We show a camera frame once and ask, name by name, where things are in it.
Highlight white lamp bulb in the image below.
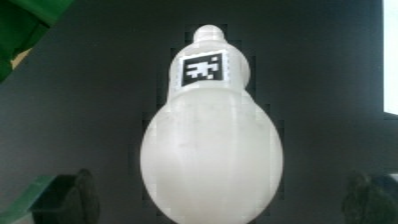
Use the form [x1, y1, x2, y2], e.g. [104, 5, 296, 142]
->
[139, 25, 282, 224]

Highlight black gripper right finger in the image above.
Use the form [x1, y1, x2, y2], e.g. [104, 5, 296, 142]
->
[340, 172, 398, 224]

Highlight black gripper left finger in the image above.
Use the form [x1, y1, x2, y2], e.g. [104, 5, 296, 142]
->
[29, 169, 99, 224]

